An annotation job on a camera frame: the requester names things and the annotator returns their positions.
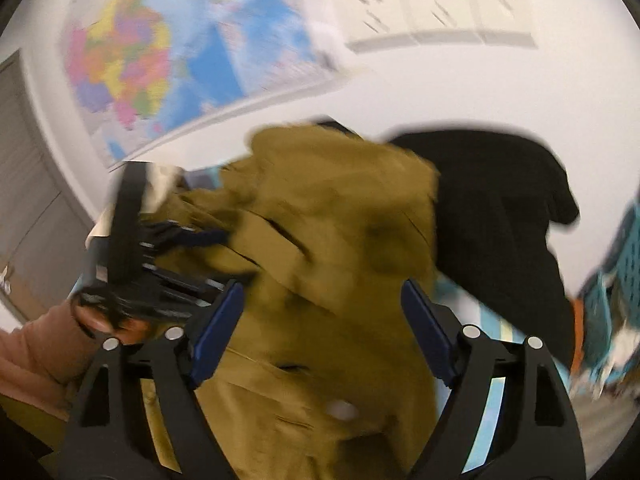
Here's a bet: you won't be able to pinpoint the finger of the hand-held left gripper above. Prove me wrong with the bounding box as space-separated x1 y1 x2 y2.
147 222 231 251
150 260 228 306

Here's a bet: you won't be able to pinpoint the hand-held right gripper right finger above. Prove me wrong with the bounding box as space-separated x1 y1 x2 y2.
400 279 586 480

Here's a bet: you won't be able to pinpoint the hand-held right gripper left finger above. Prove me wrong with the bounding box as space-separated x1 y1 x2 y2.
57 280 246 480

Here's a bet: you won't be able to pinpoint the olive green pants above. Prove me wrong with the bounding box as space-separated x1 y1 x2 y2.
140 125 451 480

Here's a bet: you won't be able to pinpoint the person's left forearm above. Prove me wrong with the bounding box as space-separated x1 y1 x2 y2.
0 305 126 421

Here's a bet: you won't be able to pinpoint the person's left hand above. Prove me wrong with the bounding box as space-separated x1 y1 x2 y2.
75 310 151 346

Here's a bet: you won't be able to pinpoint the cream cloth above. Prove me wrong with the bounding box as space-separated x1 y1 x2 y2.
145 162 186 206

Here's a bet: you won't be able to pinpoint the teal grey patterned bed sheet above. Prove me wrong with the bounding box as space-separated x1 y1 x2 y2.
435 275 571 476

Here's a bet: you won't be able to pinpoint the grey wardrobe door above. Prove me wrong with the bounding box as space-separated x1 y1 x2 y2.
0 52 96 321

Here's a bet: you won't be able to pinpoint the black garment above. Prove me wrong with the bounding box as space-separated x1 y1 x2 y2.
385 130 581 366

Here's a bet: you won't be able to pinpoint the blue plastic storage rack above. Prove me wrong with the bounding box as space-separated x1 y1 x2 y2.
575 205 640 401

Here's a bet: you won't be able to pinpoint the colourful wall map poster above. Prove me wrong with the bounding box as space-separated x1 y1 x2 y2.
60 0 351 171

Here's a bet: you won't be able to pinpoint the white wall power socket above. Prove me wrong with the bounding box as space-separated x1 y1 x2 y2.
400 0 481 43
332 0 416 53

